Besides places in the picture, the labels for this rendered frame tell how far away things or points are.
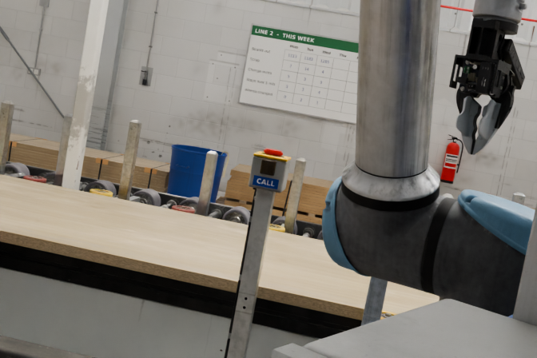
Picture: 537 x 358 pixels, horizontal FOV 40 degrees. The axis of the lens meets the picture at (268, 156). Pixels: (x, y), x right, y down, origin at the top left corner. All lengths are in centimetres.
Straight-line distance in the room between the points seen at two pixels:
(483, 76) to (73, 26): 824
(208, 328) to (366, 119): 108
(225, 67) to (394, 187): 793
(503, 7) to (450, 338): 85
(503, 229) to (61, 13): 865
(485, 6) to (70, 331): 126
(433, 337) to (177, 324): 147
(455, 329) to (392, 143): 42
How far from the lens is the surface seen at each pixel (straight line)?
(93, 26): 266
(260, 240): 154
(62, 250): 187
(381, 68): 80
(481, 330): 45
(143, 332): 188
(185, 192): 706
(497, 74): 120
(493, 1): 122
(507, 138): 883
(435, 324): 44
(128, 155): 274
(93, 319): 191
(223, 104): 873
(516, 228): 84
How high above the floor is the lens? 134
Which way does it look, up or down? 5 degrees down
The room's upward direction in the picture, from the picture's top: 10 degrees clockwise
